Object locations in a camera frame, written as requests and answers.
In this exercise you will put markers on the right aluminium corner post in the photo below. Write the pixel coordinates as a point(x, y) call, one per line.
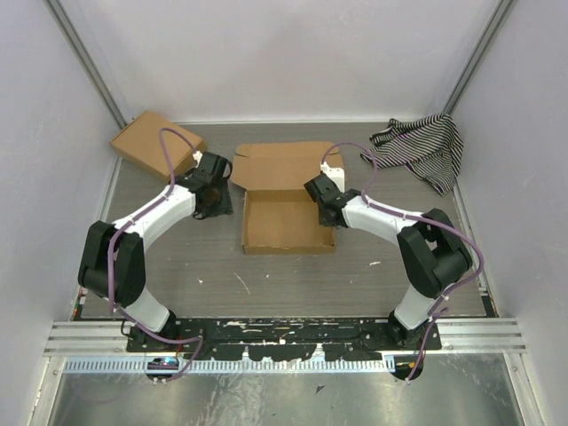
point(482, 47)

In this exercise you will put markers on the black white striped cloth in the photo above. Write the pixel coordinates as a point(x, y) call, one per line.
point(430, 148)

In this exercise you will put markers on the aluminium front rail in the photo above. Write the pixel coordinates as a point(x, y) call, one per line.
point(482, 335)

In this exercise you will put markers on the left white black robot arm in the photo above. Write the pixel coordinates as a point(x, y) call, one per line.
point(113, 264)

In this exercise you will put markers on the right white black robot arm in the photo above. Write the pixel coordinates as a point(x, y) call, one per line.
point(433, 252)

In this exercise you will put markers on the left aluminium corner post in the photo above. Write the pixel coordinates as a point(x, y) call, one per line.
point(80, 50)

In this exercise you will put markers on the white slotted cable duct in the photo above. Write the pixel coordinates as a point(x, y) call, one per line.
point(169, 365)

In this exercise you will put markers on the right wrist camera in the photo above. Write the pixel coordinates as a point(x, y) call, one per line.
point(335, 174)

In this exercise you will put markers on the brown cardboard box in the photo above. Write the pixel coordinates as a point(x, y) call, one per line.
point(139, 143)
point(279, 216)

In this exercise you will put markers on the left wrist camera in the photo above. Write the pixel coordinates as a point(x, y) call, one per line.
point(197, 156)

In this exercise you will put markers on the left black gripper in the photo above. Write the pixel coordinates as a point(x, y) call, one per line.
point(225, 208)

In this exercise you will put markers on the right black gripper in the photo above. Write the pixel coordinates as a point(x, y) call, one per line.
point(324, 223)

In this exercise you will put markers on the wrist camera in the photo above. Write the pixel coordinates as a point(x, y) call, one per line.
point(335, 174)
point(197, 156)

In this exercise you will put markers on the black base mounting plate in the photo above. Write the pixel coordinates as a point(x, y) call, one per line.
point(282, 339)

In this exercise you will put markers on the aluminium corner post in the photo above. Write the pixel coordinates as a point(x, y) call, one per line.
point(482, 47)
point(80, 50)

